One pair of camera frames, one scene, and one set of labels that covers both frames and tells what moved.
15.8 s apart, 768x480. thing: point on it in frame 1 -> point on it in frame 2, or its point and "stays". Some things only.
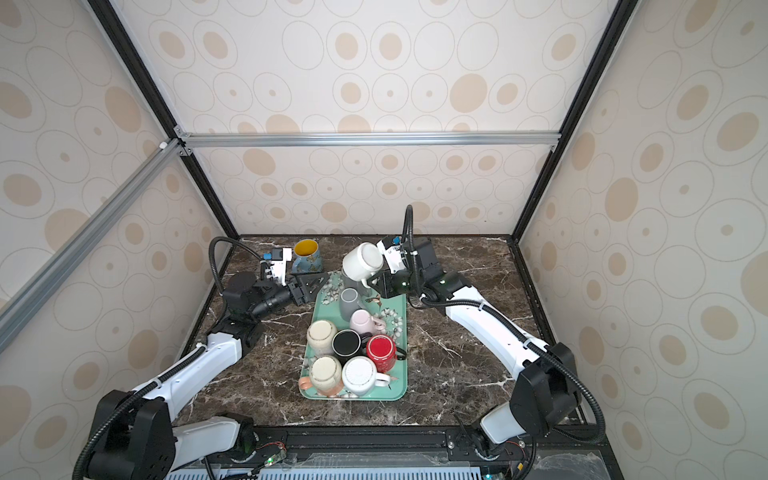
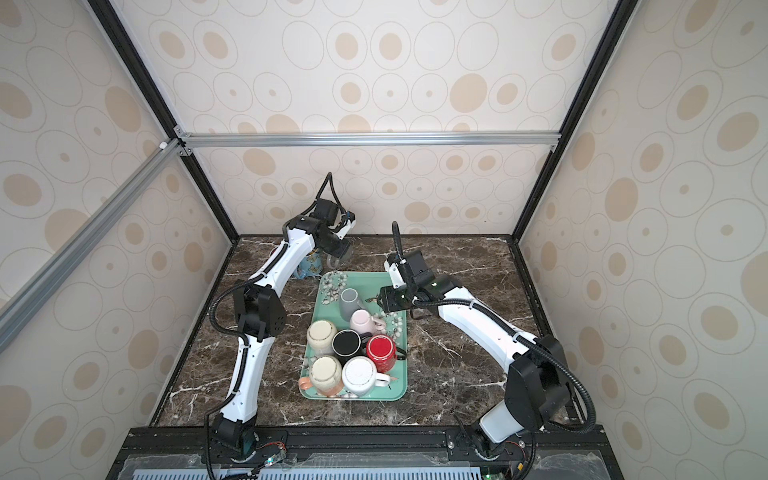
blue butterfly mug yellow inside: (307, 257) stays
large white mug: (360, 377) stays
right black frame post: (612, 32) stays
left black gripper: (301, 278) -> (343, 250)
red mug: (382, 349) stays
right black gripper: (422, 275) -> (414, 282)
